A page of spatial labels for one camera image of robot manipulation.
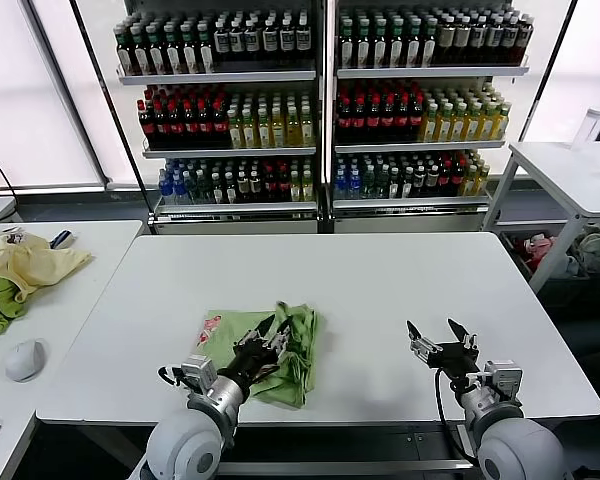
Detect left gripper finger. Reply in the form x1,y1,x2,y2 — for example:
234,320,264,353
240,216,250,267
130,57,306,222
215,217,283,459
267,315,294,357
237,314,276,349

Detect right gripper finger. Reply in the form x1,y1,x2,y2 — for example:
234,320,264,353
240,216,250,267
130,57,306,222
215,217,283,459
448,318,479,359
406,320,444,359

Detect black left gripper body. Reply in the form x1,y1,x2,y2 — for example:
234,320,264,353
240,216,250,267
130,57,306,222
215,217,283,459
219,342,280,389

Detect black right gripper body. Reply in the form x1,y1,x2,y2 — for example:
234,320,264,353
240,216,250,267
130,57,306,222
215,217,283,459
427,343,481,386

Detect light green t-shirt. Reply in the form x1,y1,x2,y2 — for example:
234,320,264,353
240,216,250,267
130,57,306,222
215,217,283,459
195,301,321,411

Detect pink red clothes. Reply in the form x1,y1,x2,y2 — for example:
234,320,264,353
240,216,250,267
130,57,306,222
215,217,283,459
522,234,557,268

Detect grey green clothes pile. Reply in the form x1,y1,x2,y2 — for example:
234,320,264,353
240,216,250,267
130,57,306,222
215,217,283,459
575,223,600,273

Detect black storage bin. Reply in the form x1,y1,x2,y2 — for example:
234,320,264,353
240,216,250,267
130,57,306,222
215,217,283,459
498,229,590,295

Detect white side table with legs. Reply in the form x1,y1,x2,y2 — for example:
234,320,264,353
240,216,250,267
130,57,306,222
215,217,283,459
480,140,600,295

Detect yellow green tea bottle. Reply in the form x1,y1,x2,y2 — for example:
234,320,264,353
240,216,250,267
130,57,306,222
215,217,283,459
255,108,271,148
299,104,315,147
451,102,467,142
284,106,300,147
493,101,509,141
227,108,243,149
270,107,285,148
465,101,481,142
437,102,453,142
423,102,439,143
241,108,257,149
479,101,494,141

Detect red cap cola bottle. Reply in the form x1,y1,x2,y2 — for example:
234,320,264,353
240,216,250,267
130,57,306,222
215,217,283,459
349,97,366,145
181,101,198,148
196,101,213,148
211,101,228,148
152,101,168,148
379,97,396,145
137,98,154,148
409,97,424,145
364,97,381,145
334,97,351,145
166,101,183,148
394,97,410,145

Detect blue and white small object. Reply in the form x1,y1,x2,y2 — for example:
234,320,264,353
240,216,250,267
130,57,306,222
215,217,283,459
48,227,77,249

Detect white computer mouse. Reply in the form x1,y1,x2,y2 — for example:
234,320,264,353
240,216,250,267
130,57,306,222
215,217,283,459
4,338,48,383

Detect pale yellow crumpled garment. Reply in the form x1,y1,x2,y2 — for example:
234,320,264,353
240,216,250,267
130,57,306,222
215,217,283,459
0,233,94,302

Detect clear plastic tumbler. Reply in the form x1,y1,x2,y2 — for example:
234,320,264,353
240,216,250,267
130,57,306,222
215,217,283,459
573,107,600,150

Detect drinks shelving unit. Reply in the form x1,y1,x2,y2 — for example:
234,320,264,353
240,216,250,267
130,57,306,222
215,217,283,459
328,0,531,233
114,0,326,235

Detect green cap dark tea bottle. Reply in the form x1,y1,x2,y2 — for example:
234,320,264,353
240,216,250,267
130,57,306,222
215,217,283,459
338,21,355,69
198,22,215,73
371,21,388,69
354,21,371,69
182,22,199,74
149,23,167,75
166,23,183,74
421,21,438,68
405,21,422,68
116,23,134,75
388,21,405,69
133,23,150,75

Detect white label dark bottle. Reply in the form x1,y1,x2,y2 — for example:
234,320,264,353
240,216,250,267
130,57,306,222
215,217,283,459
279,16,296,62
244,17,261,62
295,15,312,62
213,18,230,63
262,16,279,62
229,18,245,63

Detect beige label drink bottle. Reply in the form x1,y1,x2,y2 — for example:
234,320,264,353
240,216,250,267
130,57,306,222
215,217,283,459
438,17,455,65
454,17,471,65

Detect grey label dark bottle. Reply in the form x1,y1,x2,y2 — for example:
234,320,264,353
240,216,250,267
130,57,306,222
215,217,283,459
485,17,502,65
501,17,518,64
469,17,486,65
516,17,534,63

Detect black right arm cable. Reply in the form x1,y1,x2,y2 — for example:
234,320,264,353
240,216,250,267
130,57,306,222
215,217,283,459
433,367,481,464

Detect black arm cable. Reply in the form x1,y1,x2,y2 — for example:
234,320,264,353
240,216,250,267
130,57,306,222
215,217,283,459
157,366,187,389
433,367,481,464

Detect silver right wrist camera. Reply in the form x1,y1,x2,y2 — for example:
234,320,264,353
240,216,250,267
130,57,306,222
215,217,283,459
481,359,524,397

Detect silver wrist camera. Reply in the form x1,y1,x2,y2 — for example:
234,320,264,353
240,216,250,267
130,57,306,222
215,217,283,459
181,354,217,390
481,359,524,397

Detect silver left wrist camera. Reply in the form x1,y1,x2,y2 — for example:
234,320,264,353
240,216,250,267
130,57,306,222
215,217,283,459
181,354,217,390

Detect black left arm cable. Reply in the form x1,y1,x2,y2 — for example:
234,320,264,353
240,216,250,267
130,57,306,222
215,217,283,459
157,366,187,389

